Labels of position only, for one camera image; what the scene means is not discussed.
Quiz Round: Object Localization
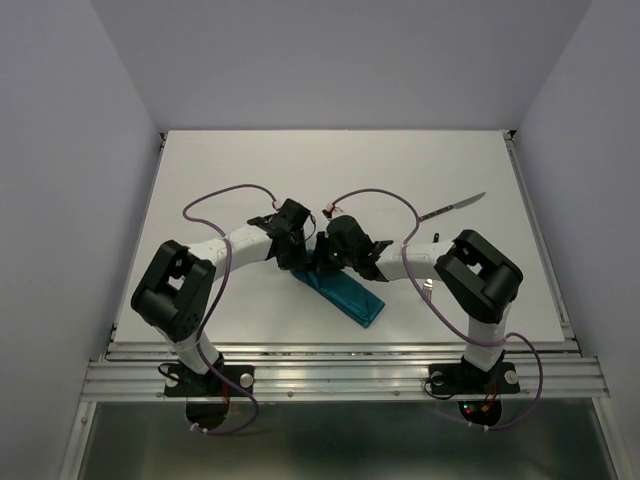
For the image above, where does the metal fork black handle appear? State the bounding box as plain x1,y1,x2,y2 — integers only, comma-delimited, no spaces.
421,279,434,303

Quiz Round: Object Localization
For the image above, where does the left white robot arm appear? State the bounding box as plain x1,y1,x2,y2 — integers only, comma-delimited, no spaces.
131,199,311,394

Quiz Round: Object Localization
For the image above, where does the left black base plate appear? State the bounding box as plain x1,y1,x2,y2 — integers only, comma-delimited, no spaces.
158,362,255,398

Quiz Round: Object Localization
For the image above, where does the aluminium front rail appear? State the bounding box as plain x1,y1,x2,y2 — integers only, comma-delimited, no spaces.
81,340,609,403

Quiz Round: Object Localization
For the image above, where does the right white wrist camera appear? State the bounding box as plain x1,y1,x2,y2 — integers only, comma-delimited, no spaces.
322,204,336,220

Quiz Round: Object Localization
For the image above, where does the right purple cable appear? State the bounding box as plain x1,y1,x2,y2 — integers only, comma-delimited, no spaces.
329,187,547,434

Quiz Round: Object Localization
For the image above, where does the aluminium rail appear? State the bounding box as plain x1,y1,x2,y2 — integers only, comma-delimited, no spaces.
81,340,609,403
501,130,582,353

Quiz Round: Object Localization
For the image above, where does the metal knife black handle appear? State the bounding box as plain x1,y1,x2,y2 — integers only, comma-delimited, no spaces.
419,192,486,222

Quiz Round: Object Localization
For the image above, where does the teal cloth napkin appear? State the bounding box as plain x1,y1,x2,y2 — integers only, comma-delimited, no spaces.
291,269,386,328

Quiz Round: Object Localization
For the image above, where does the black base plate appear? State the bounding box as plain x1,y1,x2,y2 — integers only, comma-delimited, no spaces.
425,362,521,397
158,362,255,398

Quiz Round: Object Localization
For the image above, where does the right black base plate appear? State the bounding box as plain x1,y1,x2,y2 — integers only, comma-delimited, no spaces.
425,362,521,397

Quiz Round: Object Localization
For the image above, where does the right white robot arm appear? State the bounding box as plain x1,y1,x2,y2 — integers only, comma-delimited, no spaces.
312,215,523,390

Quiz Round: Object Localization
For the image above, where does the aluminium right side rail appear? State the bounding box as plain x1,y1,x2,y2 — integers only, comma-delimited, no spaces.
501,130,582,353

